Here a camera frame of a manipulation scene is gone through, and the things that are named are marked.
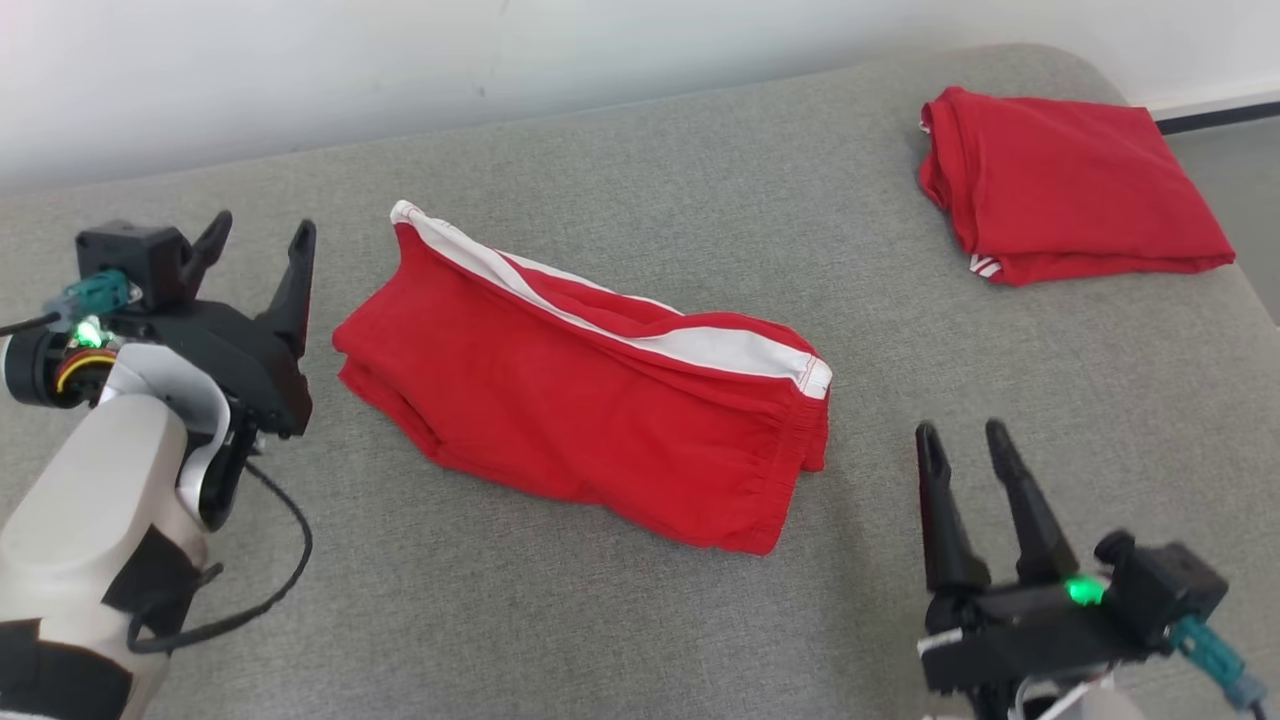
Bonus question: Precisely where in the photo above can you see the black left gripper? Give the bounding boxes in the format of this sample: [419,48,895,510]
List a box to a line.
[109,209,319,440]

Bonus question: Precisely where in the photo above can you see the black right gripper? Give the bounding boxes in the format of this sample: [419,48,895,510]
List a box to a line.
[914,419,1152,720]

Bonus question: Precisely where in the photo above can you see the red shorts with white stripe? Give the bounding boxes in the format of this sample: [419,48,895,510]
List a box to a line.
[331,199,835,557]

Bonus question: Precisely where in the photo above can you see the red basketball jersey number 23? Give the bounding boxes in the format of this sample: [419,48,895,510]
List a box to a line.
[917,85,1238,289]

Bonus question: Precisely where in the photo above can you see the white and black skirting board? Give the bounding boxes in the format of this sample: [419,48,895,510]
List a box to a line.
[1144,87,1280,137]

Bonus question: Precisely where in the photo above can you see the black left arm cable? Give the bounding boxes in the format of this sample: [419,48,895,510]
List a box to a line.
[124,457,315,657]

